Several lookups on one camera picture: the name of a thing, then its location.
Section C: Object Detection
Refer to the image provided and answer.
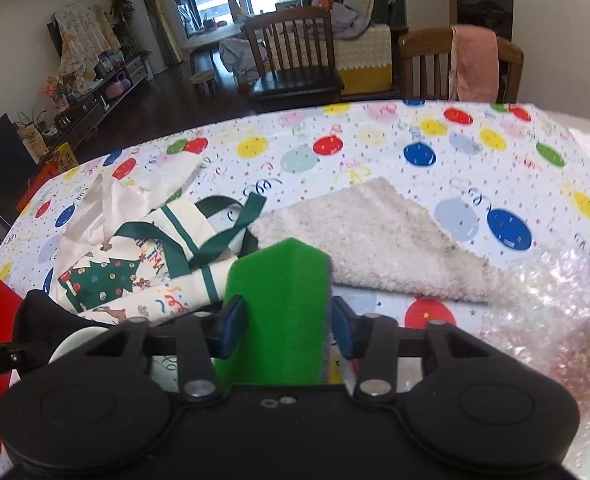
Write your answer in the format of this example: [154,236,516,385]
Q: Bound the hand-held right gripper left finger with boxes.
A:
[87,296,250,406]

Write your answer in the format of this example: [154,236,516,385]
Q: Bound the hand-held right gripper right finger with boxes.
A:
[329,297,481,404]

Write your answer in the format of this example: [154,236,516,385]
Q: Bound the green sponge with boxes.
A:
[214,238,332,386]

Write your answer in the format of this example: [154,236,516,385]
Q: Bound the black cloth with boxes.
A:
[12,289,110,391]

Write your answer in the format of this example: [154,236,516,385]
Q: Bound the white plastic bag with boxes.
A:
[57,152,211,256]

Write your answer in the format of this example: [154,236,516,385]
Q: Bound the clear bubble wrap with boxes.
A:
[475,247,590,411]

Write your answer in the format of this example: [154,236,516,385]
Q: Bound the white mug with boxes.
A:
[49,327,108,366]

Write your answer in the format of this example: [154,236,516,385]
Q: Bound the white fluffy towel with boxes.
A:
[247,176,518,306]

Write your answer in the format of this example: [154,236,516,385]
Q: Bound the balloon print tablecloth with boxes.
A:
[0,100,590,480]

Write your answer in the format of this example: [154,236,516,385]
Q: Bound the black cabinet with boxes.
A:
[0,112,40,216]

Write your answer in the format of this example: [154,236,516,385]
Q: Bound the orange boxes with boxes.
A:
[17,142,78,211]

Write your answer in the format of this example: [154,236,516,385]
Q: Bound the wooden chair with black seat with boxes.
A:
[245,7,343,106]

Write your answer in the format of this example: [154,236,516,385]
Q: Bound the dark tv cabinet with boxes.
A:
[50,55,151,151]

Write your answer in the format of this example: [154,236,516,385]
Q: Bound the grey bag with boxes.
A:
[220,37,268,86]

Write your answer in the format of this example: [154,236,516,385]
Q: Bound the sofa with cream cover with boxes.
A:
[300,0,408,96]

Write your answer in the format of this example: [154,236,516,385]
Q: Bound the low round table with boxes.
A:
[182,25,246,76]

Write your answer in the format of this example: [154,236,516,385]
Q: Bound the pink towel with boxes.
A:
[449,25,500,103]

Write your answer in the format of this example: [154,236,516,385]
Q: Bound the floral cloth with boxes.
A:
[57,2,120,96]

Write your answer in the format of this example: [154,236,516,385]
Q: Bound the potted plant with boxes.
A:
[110,0,151,61]

